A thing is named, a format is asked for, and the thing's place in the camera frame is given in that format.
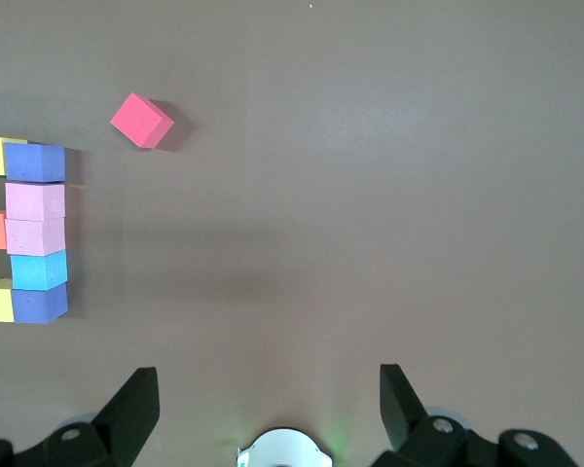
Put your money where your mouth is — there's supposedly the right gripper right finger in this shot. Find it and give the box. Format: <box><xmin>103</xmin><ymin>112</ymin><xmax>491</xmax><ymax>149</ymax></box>
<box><xmin>379</xmin><ymin>363</ymin><xmax>474</xmax><ymax>467</ymax></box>

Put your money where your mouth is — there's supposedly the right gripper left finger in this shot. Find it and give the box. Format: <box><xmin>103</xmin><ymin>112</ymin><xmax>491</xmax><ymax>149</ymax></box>
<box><xmin>43</xmin><ymin>366</ymin><xmax>161</xmax><ymax>467</ymax></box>

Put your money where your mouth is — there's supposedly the purple foam cube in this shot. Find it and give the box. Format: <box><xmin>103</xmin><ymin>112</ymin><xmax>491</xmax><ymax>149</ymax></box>
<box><xmin>4</xmin><ymin>141</ymin><xmax>67</xmax><ymax>184</ymax></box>
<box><xmin>11</xmin><ymin>281</ymin><xmax>70</xmax><ymax>325</ymax></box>

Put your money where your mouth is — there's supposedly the light blue foam cube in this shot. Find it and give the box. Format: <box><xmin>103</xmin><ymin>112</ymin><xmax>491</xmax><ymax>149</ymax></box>
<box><xmin>10</xmin><ymin>249</ymin><xmax>70</xmax><ymax>292</ymax></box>

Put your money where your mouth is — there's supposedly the pink foam cube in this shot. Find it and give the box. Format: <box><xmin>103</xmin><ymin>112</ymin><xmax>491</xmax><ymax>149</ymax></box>
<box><xmin>4</xmin><ymin>181</ymin><xmax>67</xmax><ymax>223</ymax></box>
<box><xmin>4</xmin><ymin>216</ymin><xmax>67</xmax><ymax>258</ymax></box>

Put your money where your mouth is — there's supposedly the red foam cube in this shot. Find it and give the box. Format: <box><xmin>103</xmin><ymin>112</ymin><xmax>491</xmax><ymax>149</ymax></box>
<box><xmin>109</xmin><ymin>91</ymin><xmax>176</xmax><ymax>150</ymax></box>

